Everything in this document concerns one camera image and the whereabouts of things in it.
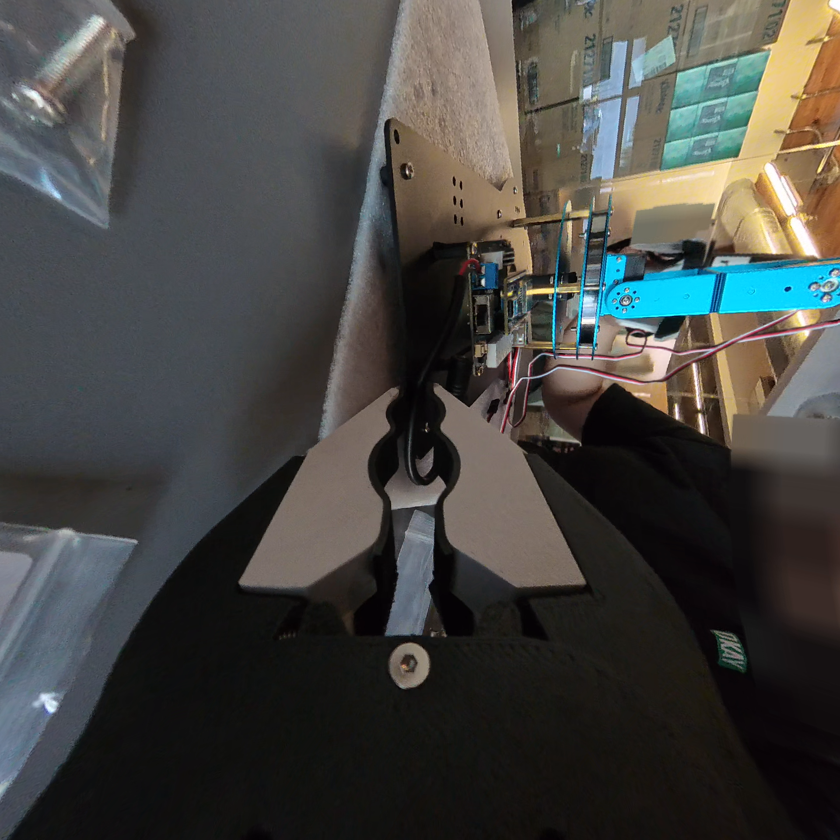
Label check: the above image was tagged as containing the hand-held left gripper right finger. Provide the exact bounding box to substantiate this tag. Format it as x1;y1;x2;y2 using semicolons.
430;385;588;601

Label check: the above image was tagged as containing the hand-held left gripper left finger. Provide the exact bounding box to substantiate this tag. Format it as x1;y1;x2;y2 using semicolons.
238;387;404;603

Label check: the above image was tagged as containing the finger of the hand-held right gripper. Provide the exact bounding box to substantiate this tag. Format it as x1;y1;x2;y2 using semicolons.
631;202;718;250

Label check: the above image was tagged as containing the blue toy robot arm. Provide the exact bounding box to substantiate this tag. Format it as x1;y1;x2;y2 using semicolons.
512;193;840;362

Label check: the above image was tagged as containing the black power cable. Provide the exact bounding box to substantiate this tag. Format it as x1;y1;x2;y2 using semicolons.
397;259;483;487

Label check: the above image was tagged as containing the controller circuit board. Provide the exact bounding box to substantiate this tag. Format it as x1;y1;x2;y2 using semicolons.
469;239;532;378

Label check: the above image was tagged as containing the black metal base plate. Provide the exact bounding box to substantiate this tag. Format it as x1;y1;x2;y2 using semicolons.
381;118;532;401

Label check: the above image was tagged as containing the person's right forearm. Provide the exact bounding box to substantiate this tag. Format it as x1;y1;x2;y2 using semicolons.
541;325;621;442

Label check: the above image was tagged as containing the stack of teal tissue packs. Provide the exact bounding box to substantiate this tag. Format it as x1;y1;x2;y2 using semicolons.
659;49;772;173

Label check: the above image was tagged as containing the person's black shirt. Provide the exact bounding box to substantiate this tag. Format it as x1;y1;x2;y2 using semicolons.
581;384;840;840

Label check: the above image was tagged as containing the white foam sheet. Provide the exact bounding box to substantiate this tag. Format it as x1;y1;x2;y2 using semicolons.
318;0;526;441

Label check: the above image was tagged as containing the white red black servo cable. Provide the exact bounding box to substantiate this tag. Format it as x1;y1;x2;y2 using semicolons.
502;311;840;434

